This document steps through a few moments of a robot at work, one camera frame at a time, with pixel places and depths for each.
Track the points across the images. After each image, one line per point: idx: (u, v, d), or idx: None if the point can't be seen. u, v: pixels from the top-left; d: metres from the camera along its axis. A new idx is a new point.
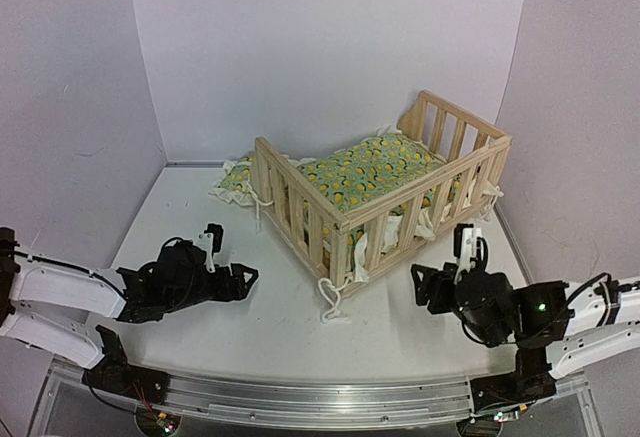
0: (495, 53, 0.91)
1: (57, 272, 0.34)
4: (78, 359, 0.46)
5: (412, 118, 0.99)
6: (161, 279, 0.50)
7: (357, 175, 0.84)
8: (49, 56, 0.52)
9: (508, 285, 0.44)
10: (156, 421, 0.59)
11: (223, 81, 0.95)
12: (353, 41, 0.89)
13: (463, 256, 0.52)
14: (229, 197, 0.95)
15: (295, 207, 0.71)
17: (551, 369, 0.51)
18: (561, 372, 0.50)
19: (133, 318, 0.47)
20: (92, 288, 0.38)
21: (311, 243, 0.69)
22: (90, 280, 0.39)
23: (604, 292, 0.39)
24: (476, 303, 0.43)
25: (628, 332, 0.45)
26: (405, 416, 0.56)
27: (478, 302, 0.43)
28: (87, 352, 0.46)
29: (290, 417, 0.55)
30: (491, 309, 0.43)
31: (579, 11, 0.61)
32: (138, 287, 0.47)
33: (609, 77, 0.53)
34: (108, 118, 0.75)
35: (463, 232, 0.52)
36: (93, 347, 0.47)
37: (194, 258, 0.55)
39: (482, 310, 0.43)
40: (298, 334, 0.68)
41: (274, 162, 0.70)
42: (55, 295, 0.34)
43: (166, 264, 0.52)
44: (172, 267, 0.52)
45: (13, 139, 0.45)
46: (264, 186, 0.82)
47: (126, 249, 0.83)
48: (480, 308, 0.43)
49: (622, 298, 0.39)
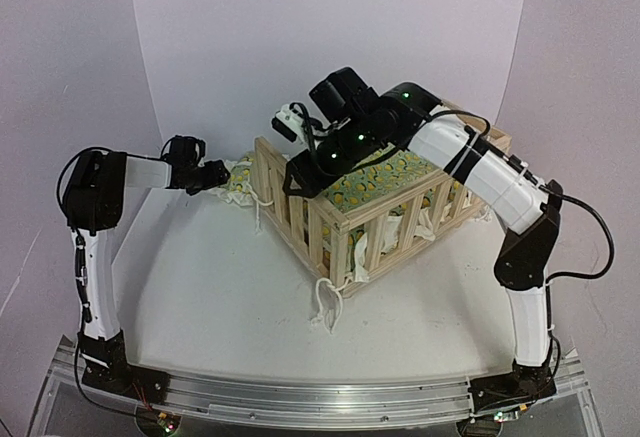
0: (494, 54, 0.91)
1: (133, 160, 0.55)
4: (103, 325, 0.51)
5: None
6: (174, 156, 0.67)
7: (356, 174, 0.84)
8: (48, 56, 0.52)
9: (337, 80, 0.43)
10: (157, 421, 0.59)
11: (223, 81, 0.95)
12: (353, 41, 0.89)
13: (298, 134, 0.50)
14: (229, 197, 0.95)
15: (295, 207, 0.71)
17: (524, 356, 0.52)
18: (526, 354, 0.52)
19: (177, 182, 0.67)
20: (153, 165, 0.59)
21: (311, 243, 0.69)
22: (150, 161, 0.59)
23: (473, 136, 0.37)
24: (323, 98, 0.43)
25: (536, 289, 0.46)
26: (404, 416, 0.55)
27: (323, 96, 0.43)
28: (104, 322, 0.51)
29: (290, 417, 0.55)
30: (332, 100, 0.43)
31: (579, 12, 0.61)
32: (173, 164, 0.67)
33: (606, 78, 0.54)
34: (108, 118, 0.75)
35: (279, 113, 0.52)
36: (109, 322, 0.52)
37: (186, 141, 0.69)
39: (338, 101, 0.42)
40: (297, 334, 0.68)
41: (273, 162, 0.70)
42: (134, 170, 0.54)
43: (176, 151, 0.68)
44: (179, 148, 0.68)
45: (15, 139, 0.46)
46: (264, 187, 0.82)
47: (125, 249, 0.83)
48: (335, 101, 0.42)
49: (494, 158, 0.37)
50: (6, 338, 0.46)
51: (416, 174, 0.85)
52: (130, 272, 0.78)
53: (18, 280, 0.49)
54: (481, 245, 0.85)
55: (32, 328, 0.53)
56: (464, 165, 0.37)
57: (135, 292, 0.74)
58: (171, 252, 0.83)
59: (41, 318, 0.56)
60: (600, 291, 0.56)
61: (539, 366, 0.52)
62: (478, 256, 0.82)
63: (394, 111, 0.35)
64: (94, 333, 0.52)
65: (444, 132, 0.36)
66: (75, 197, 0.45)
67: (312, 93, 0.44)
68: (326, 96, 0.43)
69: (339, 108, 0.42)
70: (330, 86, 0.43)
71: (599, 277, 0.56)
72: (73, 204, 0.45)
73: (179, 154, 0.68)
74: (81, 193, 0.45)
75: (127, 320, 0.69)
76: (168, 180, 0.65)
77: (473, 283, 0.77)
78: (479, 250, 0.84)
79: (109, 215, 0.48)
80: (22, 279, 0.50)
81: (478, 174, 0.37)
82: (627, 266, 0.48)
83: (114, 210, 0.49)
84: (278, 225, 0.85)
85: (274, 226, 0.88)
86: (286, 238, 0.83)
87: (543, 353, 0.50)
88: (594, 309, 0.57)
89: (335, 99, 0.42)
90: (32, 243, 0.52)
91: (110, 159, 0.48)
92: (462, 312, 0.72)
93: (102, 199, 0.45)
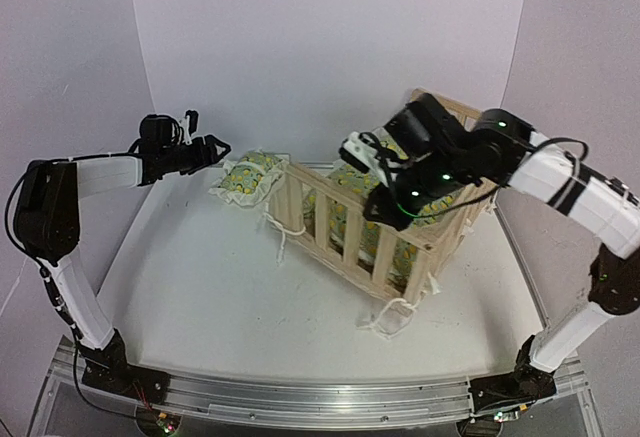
0: (495, 54, 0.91)
1: (90, 161, 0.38)
4: (94, 338, 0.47)
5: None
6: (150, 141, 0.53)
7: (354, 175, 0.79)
8: (49, 55, 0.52)
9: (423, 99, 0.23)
10: (157, 421, 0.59)
11: (223, 81, 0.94)
12: (354, 40, 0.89)
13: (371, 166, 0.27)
14: (229, 198, 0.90)
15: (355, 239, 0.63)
17: (532, 360, 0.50)
18: (543, 361, 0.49)
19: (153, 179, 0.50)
20: (121, 162, 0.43)
21: (378, 272, 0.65)
22: (114, 157, 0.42)
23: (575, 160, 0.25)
24: (398, 132, 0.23)
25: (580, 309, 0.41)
26: (404, 415, 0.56)
27: (401, 130, 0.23)
28: (94, 336, 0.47)
29: (289, 417, 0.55)
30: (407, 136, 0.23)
31: (580, 12, 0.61)
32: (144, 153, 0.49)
33: (608, 77, 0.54)
34: (107, 117, 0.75)
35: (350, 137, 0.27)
36: (101, 332, 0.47)
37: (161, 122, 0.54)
39: (420, 138, 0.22)
40: (297, 333, 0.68)
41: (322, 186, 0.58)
42: (97, 178, 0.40)
43: (150, 134, 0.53)
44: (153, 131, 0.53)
45: (15, 138, 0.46)
46: (296, 214, 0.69)
47: (125, 249, 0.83)
48: (415, 140, 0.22)
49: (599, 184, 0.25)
50: (5, 338, 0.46)
51: None
52: (130, 272, 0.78)
53: (18, 279, 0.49)
54: (482, 246, 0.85)
55: (32, 328, 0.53)
56: (567, 196, 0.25)
57: (135, 292, 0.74)
58: (171, 252, 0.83)
59: (40, 318, 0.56)
60: None
61: (547, 371, 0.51)
62: (479, 256, 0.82)
63: (497, 141, 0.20)
64: (91, 345, 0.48)
65: (546, 161, 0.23)
66: (21, 224, 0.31)
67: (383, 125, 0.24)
68: (405, 130, 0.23)
69: (421, 151, 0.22)
70: (410, 114, 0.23)
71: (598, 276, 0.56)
72: (23, 233, 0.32)
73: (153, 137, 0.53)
74: (27, 218, 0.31)
75: (127, 320, 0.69)
76: (140, 177, 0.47)
77: (473, 283, 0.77)
78: (479, 249, 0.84)
79: (67, 242, 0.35)
80: (22, 279, 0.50)
81: (579, 206, 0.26)
82: None
83: (74, 228, 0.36)
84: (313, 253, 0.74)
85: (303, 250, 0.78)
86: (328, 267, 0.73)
87: (559, 361, 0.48)
88: None
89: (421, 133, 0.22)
90: None
91: (66, 173, 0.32)
92: (462, 310, 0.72)
93: (56, 226, 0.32)
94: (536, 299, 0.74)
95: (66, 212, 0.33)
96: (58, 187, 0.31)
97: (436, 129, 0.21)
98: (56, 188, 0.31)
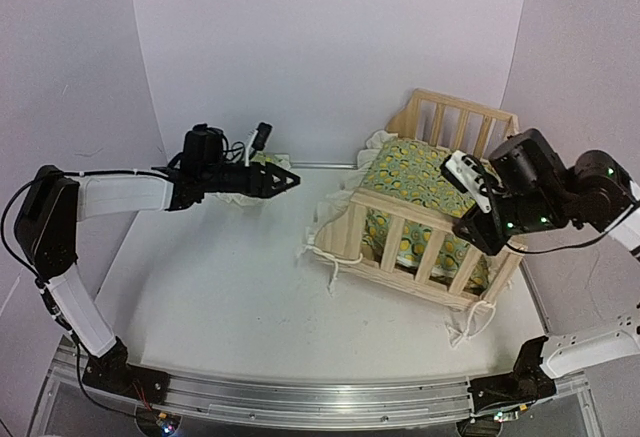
0: (495, 54, 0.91)
1: (103, 179, 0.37)
4: (93, 346, 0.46)
5: (405, 118, 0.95)
6: (189, 160, 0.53)
7: (384, 188, 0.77)
8: (49, 56, 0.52)
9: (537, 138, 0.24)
10: (156, 421, 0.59)
11: (223, 81, 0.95)
12: (354, 41, 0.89)
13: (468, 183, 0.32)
14: (230, 197, 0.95)
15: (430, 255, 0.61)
17: (543, 364, 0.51)
18: (553, 368, 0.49)
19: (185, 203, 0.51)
20: (142, 183, 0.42)
21: (459, 279, 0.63)
22: (137, 177, 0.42)
23: None
24: (504, 168, 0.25)
25: (617, 334, 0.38)
26: (404, 416, 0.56)
27: (511, 168, 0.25)
28: (93, 344, 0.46)
29: (289, 418, 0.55)
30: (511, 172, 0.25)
31: (581, 12, 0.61)
32: (178, 174, 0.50)
33: (608, 77, 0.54)
34: (108, 117, 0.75)
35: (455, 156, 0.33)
36: (100, 337, 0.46)
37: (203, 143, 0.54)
39: (524, 178, 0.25)
40: (298, 333, 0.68)
41: (404, 210, 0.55)
42: (109, 196, 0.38)
43: (192, 151, 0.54)
44: (194, 149, 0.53)
45: (15, 138, 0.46)
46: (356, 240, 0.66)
47: (125, 250, 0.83)
48: (520, 179, 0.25)
49: None
50: (6, 338, 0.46)
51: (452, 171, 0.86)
52: (130, 272, 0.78)
53: (18, 280, 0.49)
54: None
55: (33, 328, 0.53)
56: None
57: (135, 293, 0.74)
58: (172, 252, 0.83)
59: (40, 318, 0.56)
60: (600, 291, 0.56)
61: (550, 376, 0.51)
62: None
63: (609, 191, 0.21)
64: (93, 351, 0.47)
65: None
66: (21, 233, 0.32)
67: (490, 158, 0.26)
68: (511, 168, 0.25)
69: (525, 187, 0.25)
70: (517, 155, 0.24)
71: (599, 275, 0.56)
72: (22, 241, 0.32)
73: (194, 153, 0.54)
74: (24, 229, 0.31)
75: (127, 320, 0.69)
76: (167, 201, 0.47)
77: None
78: None
79: (61, 259, 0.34)
80: (22, 279, 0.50)
81: None
82: (628, 266, 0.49)
83: (72, 245, 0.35)
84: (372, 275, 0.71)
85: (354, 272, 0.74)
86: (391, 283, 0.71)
87: (569, 370, 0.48)
88: (595, 310, 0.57)
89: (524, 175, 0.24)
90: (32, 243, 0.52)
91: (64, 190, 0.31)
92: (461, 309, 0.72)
93: (46, 244, 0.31)
94: (535, 297, 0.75)
95: (61, 229, 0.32)
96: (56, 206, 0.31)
97: (544, 171, 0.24)
98: (52, 207, 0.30)
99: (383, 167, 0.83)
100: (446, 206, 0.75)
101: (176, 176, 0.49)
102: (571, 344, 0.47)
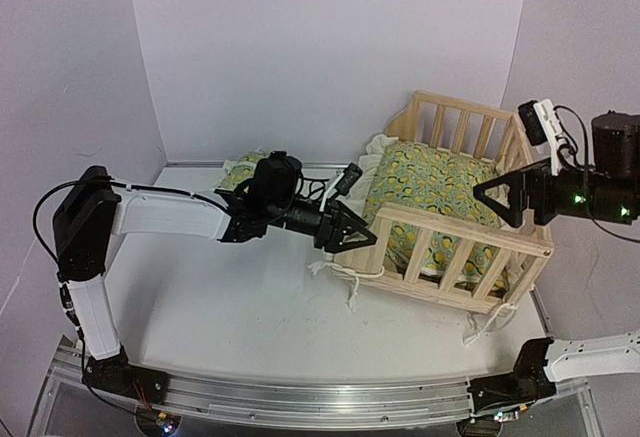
0: (496, 54, 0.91)
1: (148, 197, 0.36)
4: (96, 348, 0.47)
5: (405, 121, 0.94)
6: (257, 193, 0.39)
7: (396, 196, 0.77)
8: (49, 55, 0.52)
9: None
10: (156, 421, 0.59)
11: (223, 81, 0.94)
12: (354, 40, 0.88)
13: (550, 139, 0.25)
14: None
15: (458, 263, 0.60)
17: (546, 367, 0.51)
18: (556, 372, 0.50)
19: (239, 235, 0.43)
20: (197, 210, 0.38)
21: (485, 284, 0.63)
22: (188, 200, 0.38)
23: None
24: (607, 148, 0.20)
25: (625, 350, 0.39)
26: (405, 416, 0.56)
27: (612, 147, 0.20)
28: (96, 347, 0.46)
29: (290, 419, 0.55)
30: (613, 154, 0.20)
31: (583, 11, 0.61)
32: (241, 204, 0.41)
33: (610, 77, 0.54)
34: (108, 117, 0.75)
35: (542, 104, 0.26)
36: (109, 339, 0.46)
37: (284, 173, 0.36)
39: (622, 162, 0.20)
40: (298, 333, 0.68)
41: (433, 224, 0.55)
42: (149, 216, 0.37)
43: (260, 178, 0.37)
44: (264, 178, 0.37)
45: (14, 137, 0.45)
46: (380, 258, 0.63)
47: (125, 250, 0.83)
48: (618, 159, 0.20)
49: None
50: (6, 337, 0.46)
51: (458, 171, 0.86)
52: (130, 273, 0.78)
53: (17, 280, 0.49)
54: None
55: (32, 327, 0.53)
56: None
57: (135, 293, 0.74)
58: (171, 253, 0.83)
59: (40, 318, 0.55)
60: (601, 291, 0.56)
61: (550, 379, 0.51)
62: None
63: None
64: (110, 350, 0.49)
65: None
66: (59, 227, 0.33)
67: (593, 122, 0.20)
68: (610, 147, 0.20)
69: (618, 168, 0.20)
70: (628, 137, 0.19)
71: (599, 276, 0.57)
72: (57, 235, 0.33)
73: (263, 183, 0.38)
74: (61, 225, 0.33)
75: (126, 320, 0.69)
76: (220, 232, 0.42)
77: None
78: None
79: (81, 267, 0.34)
80: (22, 278, 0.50)
81: None
82: (627, 267, 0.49)
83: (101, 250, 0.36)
84: (390, 288, 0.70)
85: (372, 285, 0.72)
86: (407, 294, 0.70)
87: (571, 376, 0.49)
88: (595, 311, 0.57)
89: (625, 157, 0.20)
90: (33, 243, 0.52)
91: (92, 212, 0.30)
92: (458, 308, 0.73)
93: (72, 250, 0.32)
94: (535, 296, 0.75)
95: (87, 245, 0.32)
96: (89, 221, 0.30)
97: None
98: (80, 226, 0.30)
99: (390, 173, 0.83)
100: (458, 210, 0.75)
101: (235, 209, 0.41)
102: (579, 351, 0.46)
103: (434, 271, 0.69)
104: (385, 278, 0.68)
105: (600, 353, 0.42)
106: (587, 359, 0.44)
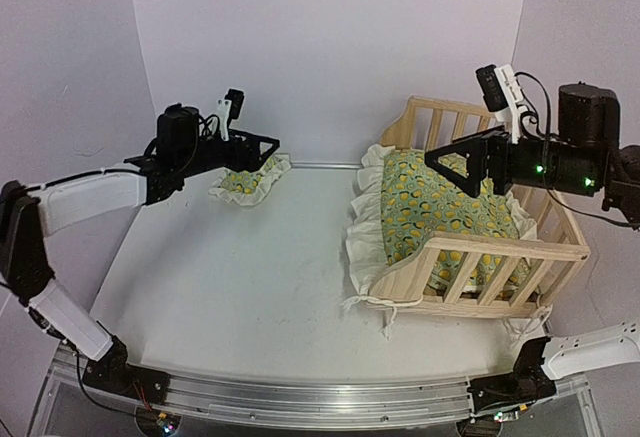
0: (496, 54, 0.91)
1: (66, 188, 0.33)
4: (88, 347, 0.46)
5: (400, 127, 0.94)
6: (167, 148, 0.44)
7: (414, 214, 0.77)
8: (50, 56, 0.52)
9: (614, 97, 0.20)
10: (157, 421, 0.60)
11: (223, 81, 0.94)
12: (354, 40, 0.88)
13: (510, 104, 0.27)
14: (230, 197, 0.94)
15: (501, 279, 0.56)
17: (543, 364, 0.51)
18: (552, 369, 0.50)
19: (163, 194, 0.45)
20: (111, 183, 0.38)
21: (523, 291, 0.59)
22: (105, 176, 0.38)
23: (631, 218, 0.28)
24: (577, 114, 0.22)
25: (620, 339, 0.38)
26: (405, 415, 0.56)
27: (579, 112, 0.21)
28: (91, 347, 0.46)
29: (290, 418, 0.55)
30: (582, 123, 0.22)
31: (585, 11, 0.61)
32: (150, 165, 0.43)
33: (609, 77, 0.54)
34: (108, 117, 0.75)
35: (501, 69, 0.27)
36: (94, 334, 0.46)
37: (191, 114, 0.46)
39: (587, 130, 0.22)
40: (298, 333, 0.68)
41: (483, 246, 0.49)
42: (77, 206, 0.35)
43: (165, 136, 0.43)
44: (169, 133, 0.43)
45: (15, 137, 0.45)
46: (419, 287, 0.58)
47: (126, 251, 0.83)
48: (583, 129, 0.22)
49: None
50: (6, 337, 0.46)
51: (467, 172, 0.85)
52: (130, 273, 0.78)
53: None
54: None
55: (32, 327, 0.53)
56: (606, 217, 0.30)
57: (136, 294, 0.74)
58: (171, 253, 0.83)
59: None
60: (600, 289, 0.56)
61: (550, 377, 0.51)
62: None
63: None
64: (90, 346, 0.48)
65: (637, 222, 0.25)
66: None
67: (560, 90, 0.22)
68: (577, 115, 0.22)
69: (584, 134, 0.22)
70: (594, 105, 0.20)
71: (600, 272, 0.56)
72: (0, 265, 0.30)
73: (167, 139, 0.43)
74: None
75: (126, 320, 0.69)
76: (143, 196, 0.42)
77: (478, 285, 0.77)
78: None
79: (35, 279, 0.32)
80: None
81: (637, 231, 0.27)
82: (627, 268, 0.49)
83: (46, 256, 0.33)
84: (423, 311, 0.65)
85: (401, 310, 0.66)
86: (440, 314, 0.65)
87: (568, 373, 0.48)
88: (594, 309, 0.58)
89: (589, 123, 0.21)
90: None
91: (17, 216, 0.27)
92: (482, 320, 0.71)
93: (16, 267, 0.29)
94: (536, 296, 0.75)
95: (30, 251, 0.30)
96: (19, 229, 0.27)
97: (612, 134, 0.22)
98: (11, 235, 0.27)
99: (401, 188, 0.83)
100: (478, 219, 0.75)
101: (153, 168, 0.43)
102: (573, 346, 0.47)
103: (472, 286, 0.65)
104: (424, 300, 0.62)
105: (592, 346, 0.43)
106: (580, 353, 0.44)
